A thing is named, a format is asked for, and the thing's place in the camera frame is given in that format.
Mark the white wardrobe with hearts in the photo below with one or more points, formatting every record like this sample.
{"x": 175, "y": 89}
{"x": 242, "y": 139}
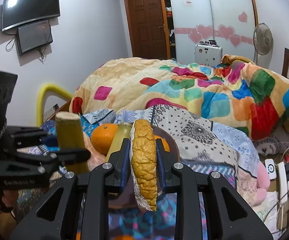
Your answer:
{"x": 230, "y": 23}

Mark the pomelo piece with rind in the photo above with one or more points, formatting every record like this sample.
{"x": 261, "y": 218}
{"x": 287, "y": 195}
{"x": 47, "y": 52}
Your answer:
{"x": 143, "y": 158}

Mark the white standing fan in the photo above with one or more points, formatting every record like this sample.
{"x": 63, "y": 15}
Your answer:
{"x": 262, "y": 41}

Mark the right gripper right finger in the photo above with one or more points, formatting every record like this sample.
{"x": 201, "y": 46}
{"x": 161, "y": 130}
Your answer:
{"x": 164, "y": 164}

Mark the yellow sugarcane piece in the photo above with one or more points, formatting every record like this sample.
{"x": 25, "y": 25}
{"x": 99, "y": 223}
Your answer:
{"x": 70, "y": 136}
{"x": 122, "y": 132}

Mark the small orange on sheet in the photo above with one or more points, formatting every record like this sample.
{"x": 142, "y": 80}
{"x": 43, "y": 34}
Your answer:
{"x": 124, "y": 237}

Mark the white bedside cabinet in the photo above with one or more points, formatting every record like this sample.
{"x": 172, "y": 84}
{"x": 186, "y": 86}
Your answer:
{"x": 208, "y": 53}

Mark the wall mounted television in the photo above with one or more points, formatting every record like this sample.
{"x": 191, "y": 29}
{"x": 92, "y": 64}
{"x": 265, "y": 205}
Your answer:
{"x": 18, "y": 12}

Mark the brown wooden door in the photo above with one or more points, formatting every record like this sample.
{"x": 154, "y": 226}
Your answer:
{"x": 147, "y": 29}

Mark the colourful patchwork quilt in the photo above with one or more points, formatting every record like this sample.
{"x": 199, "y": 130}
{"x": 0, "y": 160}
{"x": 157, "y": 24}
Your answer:
{"x": 235, "y": 92}

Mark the white power strip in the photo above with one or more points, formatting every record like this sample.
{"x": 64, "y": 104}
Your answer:
{"x": 283, "y": 184}

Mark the patterned blue bed sheet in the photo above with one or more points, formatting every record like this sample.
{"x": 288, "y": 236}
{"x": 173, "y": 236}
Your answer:
{"x": 208, "y": 204}

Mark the small wall monitor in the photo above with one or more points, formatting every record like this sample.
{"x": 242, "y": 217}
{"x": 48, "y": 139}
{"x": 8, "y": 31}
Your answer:
{"x": 33, "y": 36}

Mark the pink plush toy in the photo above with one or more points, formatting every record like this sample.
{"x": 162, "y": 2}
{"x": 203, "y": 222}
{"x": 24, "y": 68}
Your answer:
{"x": 263, "y": 184}

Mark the peeled pomelo segment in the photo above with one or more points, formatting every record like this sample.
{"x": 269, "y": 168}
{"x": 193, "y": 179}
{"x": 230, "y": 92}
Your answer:
{"x": 96, "y": 158}

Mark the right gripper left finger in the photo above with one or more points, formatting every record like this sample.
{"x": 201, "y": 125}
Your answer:
{"x": 121, "y": 164}

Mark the large orange on plate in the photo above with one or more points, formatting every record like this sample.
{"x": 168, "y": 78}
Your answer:
{"x": 102, "y": 137}

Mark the left hand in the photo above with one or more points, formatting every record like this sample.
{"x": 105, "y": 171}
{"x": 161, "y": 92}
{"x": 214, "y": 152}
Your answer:
{"x": 4, "y": 199}

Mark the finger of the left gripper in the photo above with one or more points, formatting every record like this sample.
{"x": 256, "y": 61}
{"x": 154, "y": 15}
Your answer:
{"x": 65, "y": 157}
{"x": 30, "y": 136}

